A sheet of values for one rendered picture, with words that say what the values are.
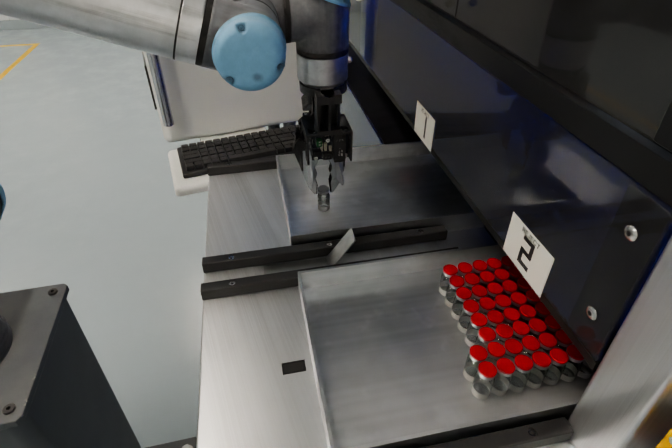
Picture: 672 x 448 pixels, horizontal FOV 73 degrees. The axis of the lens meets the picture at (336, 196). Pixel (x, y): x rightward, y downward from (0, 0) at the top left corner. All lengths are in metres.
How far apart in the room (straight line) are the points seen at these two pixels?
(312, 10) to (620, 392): 0.53
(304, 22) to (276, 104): 0.68
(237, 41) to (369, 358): 0.41
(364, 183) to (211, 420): 0.52
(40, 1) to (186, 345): 1.44
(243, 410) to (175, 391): 1.12
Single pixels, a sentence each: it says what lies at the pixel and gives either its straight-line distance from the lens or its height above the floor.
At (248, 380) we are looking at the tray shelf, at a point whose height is 0.88.
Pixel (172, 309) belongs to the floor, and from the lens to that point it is 1.93.
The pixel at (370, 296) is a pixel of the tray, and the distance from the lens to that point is 0.68.
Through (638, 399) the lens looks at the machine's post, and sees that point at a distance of 0.50.
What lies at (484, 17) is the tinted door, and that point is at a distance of 0.66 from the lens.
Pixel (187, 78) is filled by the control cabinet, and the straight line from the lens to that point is 1.22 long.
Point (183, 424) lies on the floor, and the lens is 1.63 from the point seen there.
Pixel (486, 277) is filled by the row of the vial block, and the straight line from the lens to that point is 0.67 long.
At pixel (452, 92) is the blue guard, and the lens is 0.72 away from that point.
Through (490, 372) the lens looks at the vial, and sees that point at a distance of 0.57.
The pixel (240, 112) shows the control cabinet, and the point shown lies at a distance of 1.27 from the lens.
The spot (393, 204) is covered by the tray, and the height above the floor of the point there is 0.88.
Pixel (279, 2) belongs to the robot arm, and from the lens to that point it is 0.63.
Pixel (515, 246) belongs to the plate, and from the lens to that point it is 0.60.
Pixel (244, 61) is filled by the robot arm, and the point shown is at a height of 1.23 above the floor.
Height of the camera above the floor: 1.38
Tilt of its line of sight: 35 degrees down
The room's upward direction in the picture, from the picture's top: straight up
